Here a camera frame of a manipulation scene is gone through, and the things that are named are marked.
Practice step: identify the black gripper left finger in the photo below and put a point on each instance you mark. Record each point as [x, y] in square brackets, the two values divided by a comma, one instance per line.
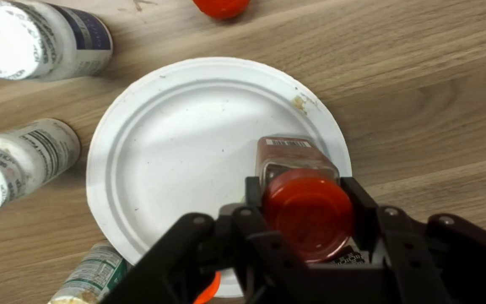
[253, 194]

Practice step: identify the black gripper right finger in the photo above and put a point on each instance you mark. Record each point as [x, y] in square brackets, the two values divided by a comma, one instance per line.
[363, 216]

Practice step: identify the brown spice bottle red lid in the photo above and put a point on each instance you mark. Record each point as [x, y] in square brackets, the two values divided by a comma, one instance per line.
[307, 213]

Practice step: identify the red tomato ball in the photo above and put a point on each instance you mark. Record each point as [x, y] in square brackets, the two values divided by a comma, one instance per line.
[221, 7]

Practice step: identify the white paper plate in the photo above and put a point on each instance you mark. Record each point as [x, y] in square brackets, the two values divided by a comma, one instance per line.
[192, 152]

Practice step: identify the white pill bottle grey label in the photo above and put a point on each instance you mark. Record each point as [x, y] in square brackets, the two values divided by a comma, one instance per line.
[20, 162]

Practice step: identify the white pill bottle blue label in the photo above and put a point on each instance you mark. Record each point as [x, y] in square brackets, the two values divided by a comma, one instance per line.
[34, 39]

